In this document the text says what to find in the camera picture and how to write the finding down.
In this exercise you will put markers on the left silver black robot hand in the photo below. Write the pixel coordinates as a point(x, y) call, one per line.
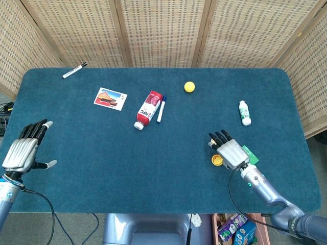
point(21, 155)

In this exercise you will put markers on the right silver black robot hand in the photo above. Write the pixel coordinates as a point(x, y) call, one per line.
point(232, 154)

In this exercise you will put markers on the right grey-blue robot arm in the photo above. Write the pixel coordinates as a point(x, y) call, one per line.
point(270, 194)

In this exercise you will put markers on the green square sachet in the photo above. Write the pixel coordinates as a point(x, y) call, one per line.
point(253, 156)

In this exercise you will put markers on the small beige wooden block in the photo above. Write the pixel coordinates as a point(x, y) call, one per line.
point(211, 141)

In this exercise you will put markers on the small white bottle green label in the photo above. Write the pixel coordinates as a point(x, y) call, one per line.
point(244, 113)

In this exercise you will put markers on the purple carton box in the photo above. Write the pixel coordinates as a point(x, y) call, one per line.
point(230, 227)

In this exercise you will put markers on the blue carpet table cover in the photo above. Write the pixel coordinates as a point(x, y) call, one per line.
point(163, 178)

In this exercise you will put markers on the white perforated plastic piece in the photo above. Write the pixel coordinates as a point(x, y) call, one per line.
point(196, 220)

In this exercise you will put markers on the yellow foam ball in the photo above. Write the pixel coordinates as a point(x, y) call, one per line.
point(189, 87)

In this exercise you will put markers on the blue carton box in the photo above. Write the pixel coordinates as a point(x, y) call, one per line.
point(245, 233)

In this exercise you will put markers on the pink plastic basket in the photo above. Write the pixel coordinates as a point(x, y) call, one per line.
point(264, 229)

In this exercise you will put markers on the white marker with blue cap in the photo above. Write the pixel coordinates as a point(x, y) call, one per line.
point(161, 109)

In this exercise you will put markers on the red juice bottle white cap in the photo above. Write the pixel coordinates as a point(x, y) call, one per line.
point(148, 109)

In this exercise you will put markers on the white marker with black cap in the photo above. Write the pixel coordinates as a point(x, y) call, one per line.
point(74, 71)

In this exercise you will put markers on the palace photo postcard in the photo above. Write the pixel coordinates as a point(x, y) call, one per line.
point(110, 99)

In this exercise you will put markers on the woven rattan folding screen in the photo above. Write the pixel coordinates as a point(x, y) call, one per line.
point(163, 30)

